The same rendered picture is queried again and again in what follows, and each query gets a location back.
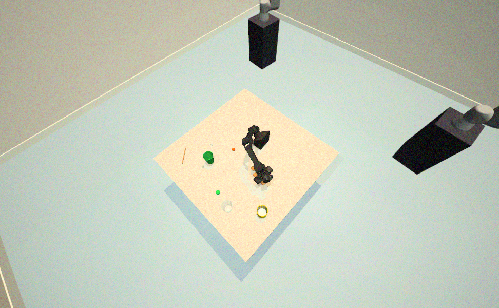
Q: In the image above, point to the yellow cup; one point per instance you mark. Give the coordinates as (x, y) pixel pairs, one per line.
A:
(262, 211)

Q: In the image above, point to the green cup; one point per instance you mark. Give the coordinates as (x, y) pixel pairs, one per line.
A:
(208, 157)

